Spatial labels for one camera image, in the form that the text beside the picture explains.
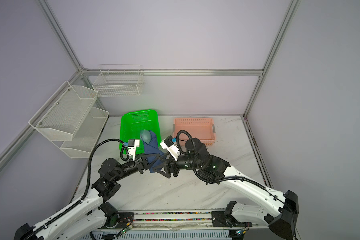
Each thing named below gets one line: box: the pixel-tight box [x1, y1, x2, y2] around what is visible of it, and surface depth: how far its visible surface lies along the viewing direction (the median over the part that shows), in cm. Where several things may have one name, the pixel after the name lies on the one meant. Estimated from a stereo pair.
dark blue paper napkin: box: [142, 130, 164, 173], surface depth 64 cm
